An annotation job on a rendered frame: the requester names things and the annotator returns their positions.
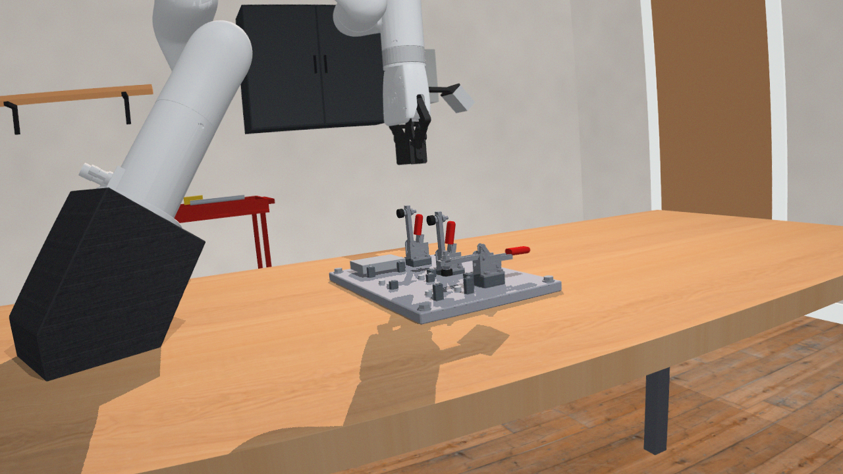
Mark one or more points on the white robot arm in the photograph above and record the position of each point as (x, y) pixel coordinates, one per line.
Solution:
(209, 62)

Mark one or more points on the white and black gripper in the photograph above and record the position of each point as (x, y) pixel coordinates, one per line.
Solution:
(406, 98)

